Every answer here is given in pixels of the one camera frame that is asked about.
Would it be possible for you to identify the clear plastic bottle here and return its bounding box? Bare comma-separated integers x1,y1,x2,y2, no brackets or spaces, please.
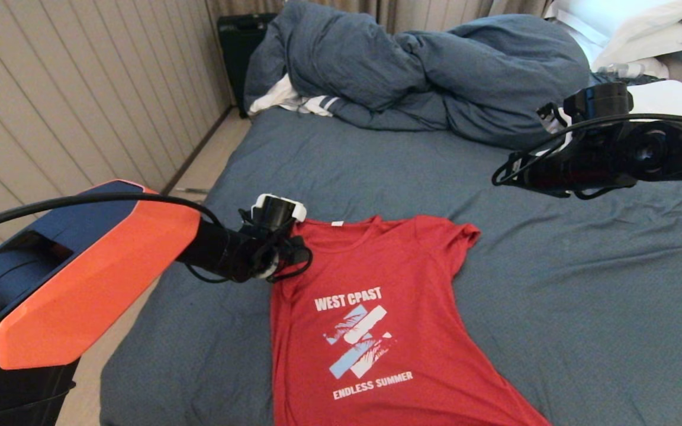
596,64,644,80

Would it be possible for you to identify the black suitcase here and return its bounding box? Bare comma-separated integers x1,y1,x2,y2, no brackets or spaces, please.
217,14,278,119

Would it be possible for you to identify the crumpled blue-grey duvet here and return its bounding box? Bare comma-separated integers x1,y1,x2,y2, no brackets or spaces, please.
245,0,589,150

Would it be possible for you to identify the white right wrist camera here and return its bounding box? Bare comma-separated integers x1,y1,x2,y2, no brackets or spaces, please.
538,102,574,140

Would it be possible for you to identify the blue-grey bed sheet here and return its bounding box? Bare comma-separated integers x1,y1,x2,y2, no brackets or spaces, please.
99,106,682,426

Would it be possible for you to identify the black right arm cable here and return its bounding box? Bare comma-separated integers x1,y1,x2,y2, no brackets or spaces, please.
491,112,682,200

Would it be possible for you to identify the white striped garment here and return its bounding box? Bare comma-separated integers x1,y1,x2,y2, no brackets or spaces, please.
248,74,339,118

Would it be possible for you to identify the red T-shirt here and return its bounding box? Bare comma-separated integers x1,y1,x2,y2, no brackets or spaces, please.
270,215,552,426

